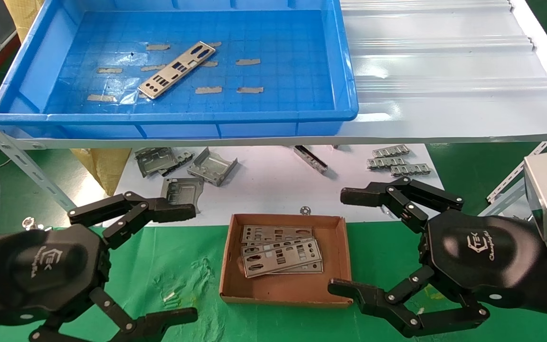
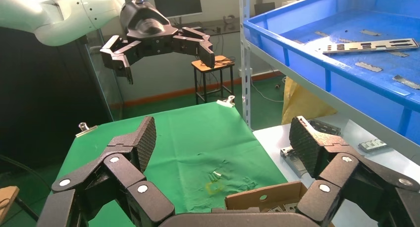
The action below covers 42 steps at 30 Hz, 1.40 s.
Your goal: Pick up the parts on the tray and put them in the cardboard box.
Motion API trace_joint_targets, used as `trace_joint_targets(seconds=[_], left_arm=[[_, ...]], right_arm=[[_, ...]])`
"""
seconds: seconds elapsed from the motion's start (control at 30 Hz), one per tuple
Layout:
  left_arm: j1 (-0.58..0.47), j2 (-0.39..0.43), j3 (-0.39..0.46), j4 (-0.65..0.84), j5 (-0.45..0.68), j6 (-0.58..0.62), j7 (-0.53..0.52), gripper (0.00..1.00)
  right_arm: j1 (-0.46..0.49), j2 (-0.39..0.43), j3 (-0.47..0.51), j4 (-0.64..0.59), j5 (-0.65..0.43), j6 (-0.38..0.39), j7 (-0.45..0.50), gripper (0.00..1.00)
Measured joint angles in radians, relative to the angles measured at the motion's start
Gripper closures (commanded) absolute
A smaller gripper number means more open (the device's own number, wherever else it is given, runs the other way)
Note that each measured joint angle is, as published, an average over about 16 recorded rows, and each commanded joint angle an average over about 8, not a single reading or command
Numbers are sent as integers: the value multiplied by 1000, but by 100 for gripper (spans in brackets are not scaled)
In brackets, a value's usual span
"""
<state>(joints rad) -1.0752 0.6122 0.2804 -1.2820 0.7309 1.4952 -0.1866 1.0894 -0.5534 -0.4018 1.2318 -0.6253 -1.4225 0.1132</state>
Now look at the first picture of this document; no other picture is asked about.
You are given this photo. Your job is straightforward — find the folded grey metal bracket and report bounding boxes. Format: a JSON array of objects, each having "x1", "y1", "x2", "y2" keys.
[{"x1": 187, "y1": 147, "x2": 238, "y2": 187}]

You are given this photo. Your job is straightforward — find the toothed metal strip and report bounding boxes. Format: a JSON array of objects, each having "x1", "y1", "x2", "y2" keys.
[
  {"x1": 391, "y1": 163, "x2": 432, "y2": 177},
  {"x1": 372, "y1": 144, "x2": 410, "y2": 158},
  {"x1": 367, "y1": 157, "x2": 407, "y2": 170}
]

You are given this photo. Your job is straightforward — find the green cloth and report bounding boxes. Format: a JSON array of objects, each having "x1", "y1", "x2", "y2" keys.
[{"x1": 0, "y1": 221, "x2": 547, "y2": 342}]

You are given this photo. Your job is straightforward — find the white paper sheet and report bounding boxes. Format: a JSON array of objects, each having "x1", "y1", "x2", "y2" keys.
[{"x1": 103, "y1": 144, "x2": 445, "y2": 228}]

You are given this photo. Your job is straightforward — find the blue plastic tray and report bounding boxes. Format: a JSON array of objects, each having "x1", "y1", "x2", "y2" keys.
[{"x1": 0, "y1": 0, "x2": 359, "y2": 139}]

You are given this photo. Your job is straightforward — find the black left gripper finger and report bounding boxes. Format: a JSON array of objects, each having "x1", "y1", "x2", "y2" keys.
[
  {"x1": 68, "y1": 191, "x2": 197, "y2": 249},
  {"x1": 29, "y1": 287, "x2": 199, "y2": 342}
]

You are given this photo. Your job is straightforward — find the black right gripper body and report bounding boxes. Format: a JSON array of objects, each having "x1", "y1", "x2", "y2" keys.
[{"x1": 420, "y1": 209, "x2": 543, "y2": 308}]

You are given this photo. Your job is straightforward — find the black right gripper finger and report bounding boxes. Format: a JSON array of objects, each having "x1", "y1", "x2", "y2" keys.
[
  {"x1": 340, "y1": 177, "x2": 464, "y2": 234},
  {"x1": 328, "y1": 265, "x2": 490, "y2": 338}
]

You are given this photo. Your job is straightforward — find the white slotted angle bar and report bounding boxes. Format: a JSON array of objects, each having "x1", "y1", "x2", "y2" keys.
[{"x1": 486, "y1": 140, "x2": 547, "y2": 217}]

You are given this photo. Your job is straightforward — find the narrow metal rail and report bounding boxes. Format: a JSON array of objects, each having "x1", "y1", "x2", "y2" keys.
[{"x1": 294, "y1": 145, "x2": 328, "y2": 174}]

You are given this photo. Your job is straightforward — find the grey slotted angle bar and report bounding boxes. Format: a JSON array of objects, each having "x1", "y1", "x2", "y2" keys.
[{"x1": 0, "y1": 97, "x2": 78, "y2": 213}]

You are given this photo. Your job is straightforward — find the white corrugated shelf board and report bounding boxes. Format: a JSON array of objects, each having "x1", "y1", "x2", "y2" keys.
[{"x1": 17, "y1": 0, "x2": 547, "y2": 150}]

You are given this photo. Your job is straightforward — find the grey stamped metal bracket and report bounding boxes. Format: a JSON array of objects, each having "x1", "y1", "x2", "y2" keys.
[{"x1": 134, "y1": 147, "x2": 180, "y2": 178}]

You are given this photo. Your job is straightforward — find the silver metal io shield plate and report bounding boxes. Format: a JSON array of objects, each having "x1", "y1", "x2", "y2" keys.
[
  {"x1": 138, "y1": 41, "x2": 216, "y2": 100},
  {"x1": 241, "y1": 225, "x2": 313, "y2": 247},
  {"x1": 273, "y1": 260, "x2": 324, "y2": 275},
  {"x1": 242, "y1": 239, "x2": 323, "y2": 278}
]

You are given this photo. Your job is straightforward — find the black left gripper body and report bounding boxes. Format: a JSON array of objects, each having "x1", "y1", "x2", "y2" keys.
[{"x1": 0, "y1": 224, "x2": 111, "y2": 327}]

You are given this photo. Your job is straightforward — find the brown cardboard box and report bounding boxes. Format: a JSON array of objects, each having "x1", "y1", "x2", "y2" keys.
[{"x1": 219, "y1": 213, "x2": 353, "y2": 308}]

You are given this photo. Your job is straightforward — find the flat grey metal bracket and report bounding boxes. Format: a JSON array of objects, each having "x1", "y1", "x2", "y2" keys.
[{"x1": 160, "y1": 178, "x2": 204, "y2": 214}]

